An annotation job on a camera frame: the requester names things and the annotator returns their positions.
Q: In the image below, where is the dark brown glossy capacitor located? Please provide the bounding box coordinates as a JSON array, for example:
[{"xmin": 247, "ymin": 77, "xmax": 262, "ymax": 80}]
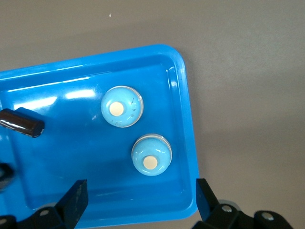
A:
[{"xmin": 0, "ymin": 108, "xmax": 45, "ymax": 138}]

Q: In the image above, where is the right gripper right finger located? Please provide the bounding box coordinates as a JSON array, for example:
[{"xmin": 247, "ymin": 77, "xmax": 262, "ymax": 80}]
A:
[{"xmin": 194, "ymin": 178, "xmax": 294, "ymax": 229}]

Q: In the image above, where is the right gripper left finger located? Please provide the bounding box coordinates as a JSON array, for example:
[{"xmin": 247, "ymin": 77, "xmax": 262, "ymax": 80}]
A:
[{"xmin": 0, "ymin": 180, "xmax": 89, "ymax": 229}]

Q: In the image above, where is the black silver-striped capacitor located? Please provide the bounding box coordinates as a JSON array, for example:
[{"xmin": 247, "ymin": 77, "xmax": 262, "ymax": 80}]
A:
[{"xmin": 0, "ymin": 163, "xmax": 14, "ymax": 193}]

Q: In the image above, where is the light blue call bell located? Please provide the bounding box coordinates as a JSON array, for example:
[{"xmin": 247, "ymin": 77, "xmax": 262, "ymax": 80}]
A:
[
  {"xmin": 131, "ymin": 133, "xmax": 173, "ymax": 177},
  {"xmin": 100, "ymin": 85, "xmax": 144, "ymax": 129}
]

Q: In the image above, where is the blue plastic tray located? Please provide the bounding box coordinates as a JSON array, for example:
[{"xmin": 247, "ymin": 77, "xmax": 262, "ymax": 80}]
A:
[{"xmin": 0, "ymin": 43, "xmax": 200, "ymax": 227}]

